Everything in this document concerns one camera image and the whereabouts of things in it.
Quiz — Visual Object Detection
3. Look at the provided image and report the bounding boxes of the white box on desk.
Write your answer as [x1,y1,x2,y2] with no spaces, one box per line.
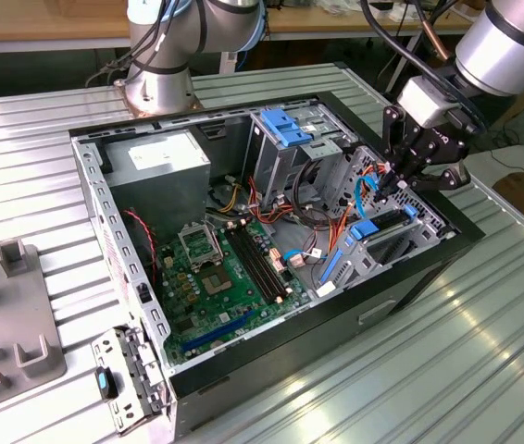
[368,2,425,22]

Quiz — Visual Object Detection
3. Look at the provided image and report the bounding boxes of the open black PC case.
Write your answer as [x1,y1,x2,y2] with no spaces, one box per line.
[68,90,486,440]

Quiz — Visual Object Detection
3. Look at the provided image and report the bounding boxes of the short blue board wire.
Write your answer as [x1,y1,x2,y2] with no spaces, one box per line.
[284,248,319,267]

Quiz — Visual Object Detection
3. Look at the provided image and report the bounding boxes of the grey parts rack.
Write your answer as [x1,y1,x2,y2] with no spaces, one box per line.
[0,238,68,417]

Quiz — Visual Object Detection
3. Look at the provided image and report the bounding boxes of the metal rear bracket plate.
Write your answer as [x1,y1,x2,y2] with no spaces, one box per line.
[91,326,173,436]

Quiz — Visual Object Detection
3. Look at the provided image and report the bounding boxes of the black cable loop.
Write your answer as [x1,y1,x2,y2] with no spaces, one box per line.
[291,158,337,228]

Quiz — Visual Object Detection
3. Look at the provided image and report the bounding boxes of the blue expansion slot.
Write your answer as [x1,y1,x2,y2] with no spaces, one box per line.
[182,309,256,352]

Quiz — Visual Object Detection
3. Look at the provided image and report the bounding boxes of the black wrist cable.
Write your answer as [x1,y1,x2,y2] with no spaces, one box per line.
[359,0,491,136]

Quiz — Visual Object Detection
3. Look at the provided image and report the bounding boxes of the black latch with blue tab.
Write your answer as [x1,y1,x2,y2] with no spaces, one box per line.
[94,367,119,399]

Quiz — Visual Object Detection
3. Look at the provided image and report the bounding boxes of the blue SATA wire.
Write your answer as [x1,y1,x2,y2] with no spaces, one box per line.
[356,177,381,219]

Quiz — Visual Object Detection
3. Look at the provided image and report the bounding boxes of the CPU socket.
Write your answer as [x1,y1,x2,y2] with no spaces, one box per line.
[196,265,236,298]

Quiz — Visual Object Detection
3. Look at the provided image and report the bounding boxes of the green motherboard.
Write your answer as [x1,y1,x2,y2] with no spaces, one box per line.
[157,216,314,366]

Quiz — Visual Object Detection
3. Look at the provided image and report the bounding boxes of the orange red power wire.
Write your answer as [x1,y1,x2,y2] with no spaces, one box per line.
[331,161,395,253]

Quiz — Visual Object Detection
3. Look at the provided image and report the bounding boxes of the metal disk bay cage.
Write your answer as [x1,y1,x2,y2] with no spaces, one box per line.
[312,146,449,297]

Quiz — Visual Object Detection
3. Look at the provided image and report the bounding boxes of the black RAM slot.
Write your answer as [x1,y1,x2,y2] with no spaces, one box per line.
[230,225,281,304]
[242,221,293,300]
[236,223,287,302]
[224,227,276,305]

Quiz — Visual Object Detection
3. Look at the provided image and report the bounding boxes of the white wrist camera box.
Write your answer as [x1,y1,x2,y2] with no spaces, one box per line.
[395,76,458,129]

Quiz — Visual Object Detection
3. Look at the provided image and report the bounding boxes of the grey power supply unit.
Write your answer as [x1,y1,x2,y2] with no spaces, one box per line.
[102,129,212,241]

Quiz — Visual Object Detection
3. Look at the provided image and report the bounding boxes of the metal socket cover frame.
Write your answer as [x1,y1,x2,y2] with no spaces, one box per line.
[177,223,224,270]

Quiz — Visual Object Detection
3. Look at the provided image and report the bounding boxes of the yellow black wire bundle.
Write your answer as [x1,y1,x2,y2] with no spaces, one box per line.
[208,173,247,216]

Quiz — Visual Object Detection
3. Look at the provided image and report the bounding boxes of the black tripod pole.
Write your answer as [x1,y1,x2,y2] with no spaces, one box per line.
[384,0,448,96]

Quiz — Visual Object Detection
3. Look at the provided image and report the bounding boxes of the red black fan wire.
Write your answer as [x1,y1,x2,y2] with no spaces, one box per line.
[122,209,159,288]

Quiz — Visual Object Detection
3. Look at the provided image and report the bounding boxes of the metal optical drive cage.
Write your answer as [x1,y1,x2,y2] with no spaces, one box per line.
[243,104,351,210]

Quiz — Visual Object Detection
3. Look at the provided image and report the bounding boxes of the wooden desk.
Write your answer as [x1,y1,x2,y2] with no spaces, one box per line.
[264,0,490,43]
[0,0,133,55]

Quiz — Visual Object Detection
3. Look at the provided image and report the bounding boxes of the hard disk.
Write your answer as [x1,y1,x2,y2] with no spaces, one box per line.
[319,204,419,289]

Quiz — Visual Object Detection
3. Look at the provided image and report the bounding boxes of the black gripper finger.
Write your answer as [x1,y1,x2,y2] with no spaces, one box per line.
[375,105,424,202]
[397,160,472,192]

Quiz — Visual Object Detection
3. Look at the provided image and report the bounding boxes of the red orange wire bundle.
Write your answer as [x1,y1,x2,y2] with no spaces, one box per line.
[246,178,295,228]

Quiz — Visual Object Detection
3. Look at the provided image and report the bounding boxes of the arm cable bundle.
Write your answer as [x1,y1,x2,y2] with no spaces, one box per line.
[84,0,208,89]

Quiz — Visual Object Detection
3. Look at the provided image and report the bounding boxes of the blue plastic drive latch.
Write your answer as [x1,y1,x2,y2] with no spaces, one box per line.
[260,108,314,148]

